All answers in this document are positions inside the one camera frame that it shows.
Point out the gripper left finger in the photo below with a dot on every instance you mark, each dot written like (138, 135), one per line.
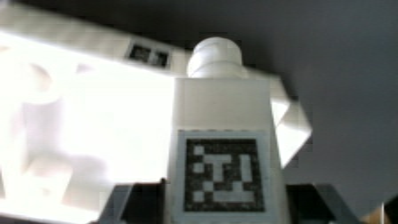
(136, 204)

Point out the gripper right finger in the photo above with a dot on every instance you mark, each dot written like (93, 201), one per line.
(317, 205)

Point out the white leg with tag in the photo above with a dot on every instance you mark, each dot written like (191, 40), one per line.
(225, 186)

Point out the white square tabletop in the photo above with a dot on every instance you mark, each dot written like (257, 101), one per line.
(86, 114)

